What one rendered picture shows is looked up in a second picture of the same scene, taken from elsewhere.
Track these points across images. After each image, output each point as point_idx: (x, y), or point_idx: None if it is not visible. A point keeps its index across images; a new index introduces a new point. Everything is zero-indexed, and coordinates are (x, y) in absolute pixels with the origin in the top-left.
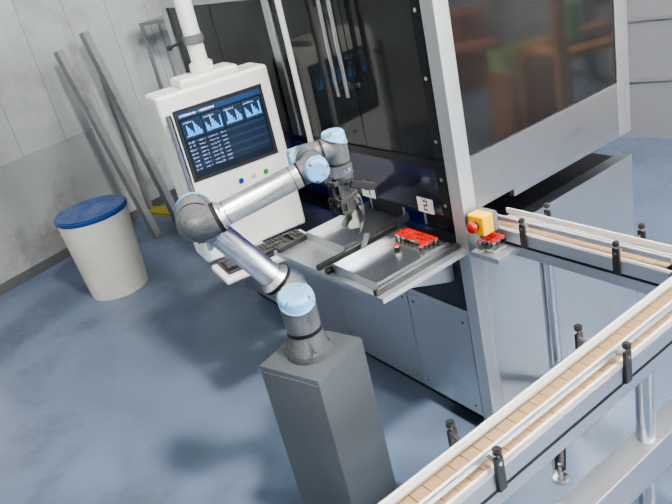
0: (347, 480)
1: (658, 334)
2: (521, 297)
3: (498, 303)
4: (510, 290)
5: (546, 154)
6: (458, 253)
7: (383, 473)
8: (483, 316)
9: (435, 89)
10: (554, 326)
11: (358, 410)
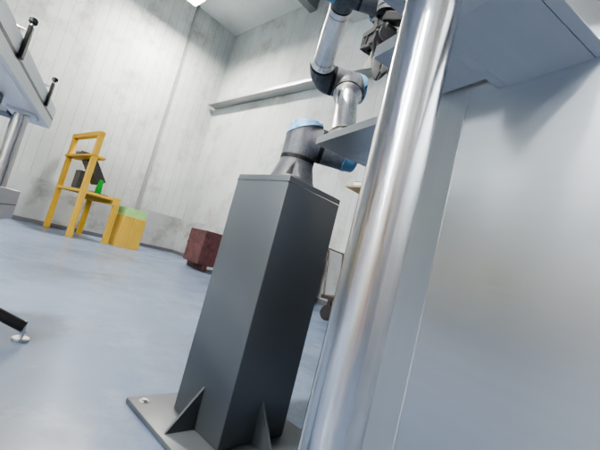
0: (205, 296)
1: None
2: (570, 320)
3: (462, 263)
4: (523, 253)
5: None
6: None
7: (227, 360)
8: (409, 264)
9: None
10: (340, 271)
11: (247, 245)
